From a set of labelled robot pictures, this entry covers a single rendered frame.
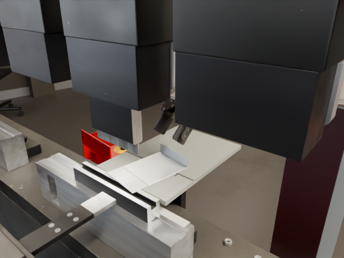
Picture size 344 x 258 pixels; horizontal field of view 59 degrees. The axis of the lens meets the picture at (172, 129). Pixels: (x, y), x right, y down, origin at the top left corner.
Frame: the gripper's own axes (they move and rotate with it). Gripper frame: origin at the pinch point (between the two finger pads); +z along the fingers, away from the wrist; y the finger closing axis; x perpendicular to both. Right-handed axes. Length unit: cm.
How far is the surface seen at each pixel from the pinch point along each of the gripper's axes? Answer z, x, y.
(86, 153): 21, 25, -62
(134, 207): 14.8, -4.9, 6.7
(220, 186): 7, 155, -85
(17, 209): 35.8, -3.5, -30.7
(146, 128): -5, 166, -207
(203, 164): 2.8, 7.5, 5.2
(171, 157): 5.0, 4.4, -0.6
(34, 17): -3.5, -28.4, -9.4
